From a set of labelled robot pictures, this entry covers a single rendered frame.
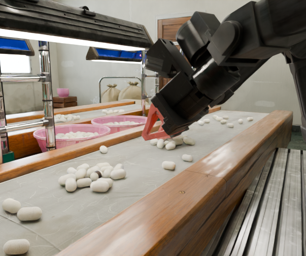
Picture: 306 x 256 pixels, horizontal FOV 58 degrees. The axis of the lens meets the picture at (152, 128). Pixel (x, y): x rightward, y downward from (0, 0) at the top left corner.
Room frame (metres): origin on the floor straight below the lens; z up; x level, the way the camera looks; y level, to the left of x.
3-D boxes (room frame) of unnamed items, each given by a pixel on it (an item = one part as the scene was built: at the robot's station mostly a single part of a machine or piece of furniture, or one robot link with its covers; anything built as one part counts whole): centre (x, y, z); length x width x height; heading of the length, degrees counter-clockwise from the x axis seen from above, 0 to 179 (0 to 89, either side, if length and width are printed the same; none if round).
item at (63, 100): (6.41, 2.06, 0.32); 0.42 x 0.42 x 0.64; 62
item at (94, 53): (1.72, 0.15, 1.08); 0.62 x 0.08 x 0.07; 148
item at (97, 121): (1.21, 0.14, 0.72); 0.27 x 0.27 x 0.10
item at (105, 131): (0.98, 0.29, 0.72); 0.27 x 0.27 x 0.10
